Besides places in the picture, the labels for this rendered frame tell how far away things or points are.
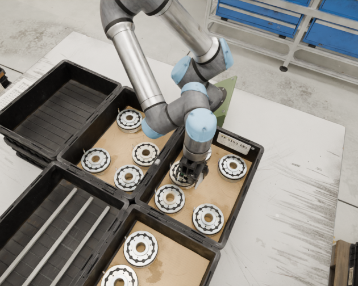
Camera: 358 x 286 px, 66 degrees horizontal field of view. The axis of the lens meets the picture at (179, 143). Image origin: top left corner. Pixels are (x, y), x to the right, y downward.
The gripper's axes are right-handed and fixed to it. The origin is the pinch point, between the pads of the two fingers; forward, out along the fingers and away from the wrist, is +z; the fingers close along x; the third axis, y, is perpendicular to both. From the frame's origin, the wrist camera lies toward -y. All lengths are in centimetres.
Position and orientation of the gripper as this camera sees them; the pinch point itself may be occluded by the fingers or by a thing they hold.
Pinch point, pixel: (191, 176)
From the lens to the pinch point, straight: 98.4
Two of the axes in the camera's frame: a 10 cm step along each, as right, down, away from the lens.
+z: -0.6, 5.6, 8.3
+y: -4.5, 7.3, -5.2
